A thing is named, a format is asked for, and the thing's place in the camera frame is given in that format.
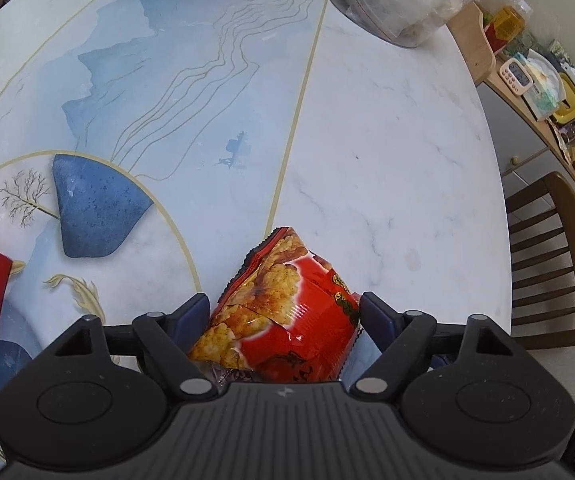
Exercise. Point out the light blue snack packet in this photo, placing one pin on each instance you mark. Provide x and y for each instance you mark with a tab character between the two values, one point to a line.
362	351

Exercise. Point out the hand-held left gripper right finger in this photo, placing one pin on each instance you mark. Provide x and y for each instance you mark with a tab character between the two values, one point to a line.
375	317

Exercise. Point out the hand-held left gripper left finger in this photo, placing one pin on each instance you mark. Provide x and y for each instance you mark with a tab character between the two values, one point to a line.
192	316

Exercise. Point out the yellow container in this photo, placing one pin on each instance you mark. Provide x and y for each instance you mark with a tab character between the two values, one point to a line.
570	105

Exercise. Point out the clear dome container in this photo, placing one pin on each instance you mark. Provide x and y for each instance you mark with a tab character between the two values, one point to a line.
512	15

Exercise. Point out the light wooden shelf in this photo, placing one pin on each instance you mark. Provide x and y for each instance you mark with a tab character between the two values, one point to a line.
477	45

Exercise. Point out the red rice cracker bag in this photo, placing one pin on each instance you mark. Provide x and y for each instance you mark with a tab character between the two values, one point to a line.
297	320

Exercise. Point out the brown wooden chair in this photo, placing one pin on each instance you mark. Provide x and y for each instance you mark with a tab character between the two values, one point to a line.
567	260

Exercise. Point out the white cabinet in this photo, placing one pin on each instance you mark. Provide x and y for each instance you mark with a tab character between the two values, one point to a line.
522	130

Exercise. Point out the white kitchen timer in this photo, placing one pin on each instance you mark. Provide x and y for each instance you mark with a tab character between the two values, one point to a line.
515	75

